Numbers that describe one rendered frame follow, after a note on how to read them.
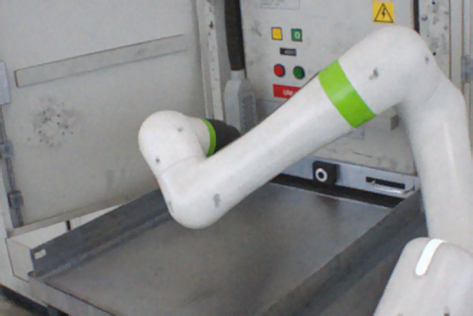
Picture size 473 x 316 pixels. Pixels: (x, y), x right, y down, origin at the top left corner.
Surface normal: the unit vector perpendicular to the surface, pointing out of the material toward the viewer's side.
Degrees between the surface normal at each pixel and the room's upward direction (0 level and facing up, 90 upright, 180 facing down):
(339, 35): 90
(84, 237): 90
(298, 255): 0
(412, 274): 47
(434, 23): 90
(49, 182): 90
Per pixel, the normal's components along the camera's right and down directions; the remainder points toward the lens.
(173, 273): -0.08, -0.94
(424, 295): -0.37, -0.37
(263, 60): -0.63, 0.31
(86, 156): 0.54, 0.24
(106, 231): 0.77, 0.15
